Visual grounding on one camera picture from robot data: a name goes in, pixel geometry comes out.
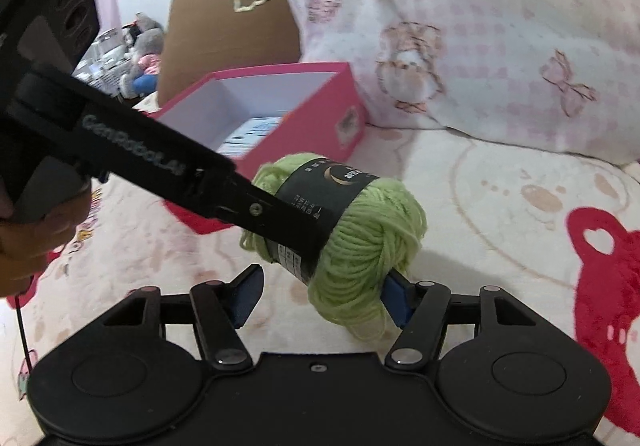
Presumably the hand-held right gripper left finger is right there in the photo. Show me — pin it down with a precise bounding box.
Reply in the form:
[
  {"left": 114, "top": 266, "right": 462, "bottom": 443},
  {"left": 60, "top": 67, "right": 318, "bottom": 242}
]
[{"left": 102, "top": 264, "right": 264, "bottom": 372}]

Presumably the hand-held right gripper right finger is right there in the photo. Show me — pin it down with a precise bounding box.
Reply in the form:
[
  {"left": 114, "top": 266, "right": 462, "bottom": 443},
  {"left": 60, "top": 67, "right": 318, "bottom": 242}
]
[{"left": 380, "top": 268, "right": 538, "bottom": 371}]

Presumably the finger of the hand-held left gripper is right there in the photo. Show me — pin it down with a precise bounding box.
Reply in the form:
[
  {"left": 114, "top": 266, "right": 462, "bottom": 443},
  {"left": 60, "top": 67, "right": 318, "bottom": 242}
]
[{"left": 206, "top": 170, "right": 332, "bottom": 283}]

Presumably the black cable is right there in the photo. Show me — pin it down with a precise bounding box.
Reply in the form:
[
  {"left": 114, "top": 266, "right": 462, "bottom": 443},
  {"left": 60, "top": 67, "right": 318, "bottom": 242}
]
[{"left": 13, "top": 293, "right": 37, "bottom": 378}]

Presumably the pink cardboard box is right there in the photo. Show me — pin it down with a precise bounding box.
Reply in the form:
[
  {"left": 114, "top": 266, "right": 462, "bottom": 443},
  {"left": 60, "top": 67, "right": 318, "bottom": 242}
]
[{"left": 150, "top": 62, "right": 371, "bottom": 234}]

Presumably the table with patterned cloth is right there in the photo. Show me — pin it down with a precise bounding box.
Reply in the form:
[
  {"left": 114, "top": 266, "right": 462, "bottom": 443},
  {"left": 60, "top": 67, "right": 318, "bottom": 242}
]
[{"left": 74, "top": 46, "right": 136, "bottom": 102}]

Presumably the pink checked pillow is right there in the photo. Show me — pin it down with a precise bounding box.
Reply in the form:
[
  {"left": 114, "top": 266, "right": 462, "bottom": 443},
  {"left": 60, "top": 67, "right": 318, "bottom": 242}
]
[{"left": 277, "top": 0, "right": 640, "bottom": 167}]

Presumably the green yarn ball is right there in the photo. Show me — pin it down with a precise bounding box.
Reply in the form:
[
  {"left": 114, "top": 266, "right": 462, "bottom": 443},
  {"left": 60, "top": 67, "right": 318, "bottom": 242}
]
[{"left": 239, "top": 153, "right": 428, "bottom": 342}]

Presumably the person's left hand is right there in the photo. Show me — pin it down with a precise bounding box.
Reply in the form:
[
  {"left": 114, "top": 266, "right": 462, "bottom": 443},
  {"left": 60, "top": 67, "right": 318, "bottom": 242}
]
[{"left": 0, "top": 178, "right": 94, "bottom": 299}]

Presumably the grey plush toy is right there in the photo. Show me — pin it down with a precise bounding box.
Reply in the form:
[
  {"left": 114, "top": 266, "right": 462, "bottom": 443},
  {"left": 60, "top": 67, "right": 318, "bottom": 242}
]
[{"left": 120, "top": 13, "right": 166, "bottom": 99}]

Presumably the white and blue packet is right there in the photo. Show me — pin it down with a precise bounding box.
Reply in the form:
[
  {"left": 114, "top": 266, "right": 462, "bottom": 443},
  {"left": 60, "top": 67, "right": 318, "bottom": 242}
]
[{"left": 219, "top": 116, "right": 282, "bottom": 157}]

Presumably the brown cushion with cloud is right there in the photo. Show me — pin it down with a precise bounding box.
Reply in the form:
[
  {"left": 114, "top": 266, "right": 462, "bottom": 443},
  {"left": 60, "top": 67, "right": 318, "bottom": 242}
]
[{"left": 157, "top": 0, "right": 301, "bottom": 109}]

